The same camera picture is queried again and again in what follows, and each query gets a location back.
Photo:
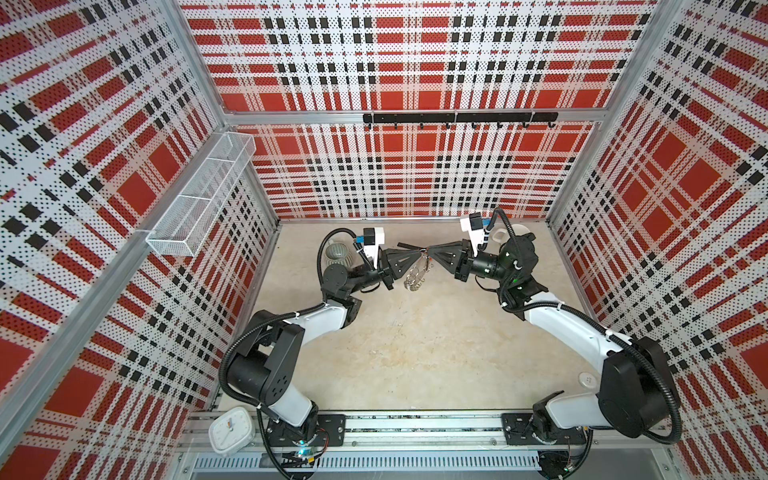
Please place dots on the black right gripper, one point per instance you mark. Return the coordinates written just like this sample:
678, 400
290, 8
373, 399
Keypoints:
462, 260

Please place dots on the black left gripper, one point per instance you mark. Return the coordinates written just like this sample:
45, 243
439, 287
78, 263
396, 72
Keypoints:
389, 266

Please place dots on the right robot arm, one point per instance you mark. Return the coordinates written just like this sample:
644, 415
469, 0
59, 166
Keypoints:
636, 395

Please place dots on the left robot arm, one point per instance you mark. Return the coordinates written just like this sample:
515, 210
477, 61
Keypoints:
258, 367

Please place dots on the black wrist watch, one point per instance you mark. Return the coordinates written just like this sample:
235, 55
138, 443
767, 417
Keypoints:
411, 246

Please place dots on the grey ribbed round object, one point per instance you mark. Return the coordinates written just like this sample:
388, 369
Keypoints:
337, 252

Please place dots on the small white round disc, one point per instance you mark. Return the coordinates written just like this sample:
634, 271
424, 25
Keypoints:
588, 380

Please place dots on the white timer device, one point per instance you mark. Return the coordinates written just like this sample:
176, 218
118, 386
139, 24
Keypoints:
231, 431

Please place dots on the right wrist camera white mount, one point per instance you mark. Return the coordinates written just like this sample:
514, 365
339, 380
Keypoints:
475, 226

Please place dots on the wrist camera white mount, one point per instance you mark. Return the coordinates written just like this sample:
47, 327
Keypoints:
368, 244
475, 226

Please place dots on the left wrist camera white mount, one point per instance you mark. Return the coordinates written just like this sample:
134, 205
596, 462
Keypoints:
368, 244

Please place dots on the black wall hook rail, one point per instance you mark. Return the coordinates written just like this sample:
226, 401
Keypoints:
524, 118

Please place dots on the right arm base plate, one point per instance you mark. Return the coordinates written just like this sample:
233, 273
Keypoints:
518, 430

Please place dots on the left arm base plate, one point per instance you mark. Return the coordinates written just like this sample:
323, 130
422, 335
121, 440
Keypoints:
324, 429

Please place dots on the white wire mesh basket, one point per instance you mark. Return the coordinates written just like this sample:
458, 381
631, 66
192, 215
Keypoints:
185, 225

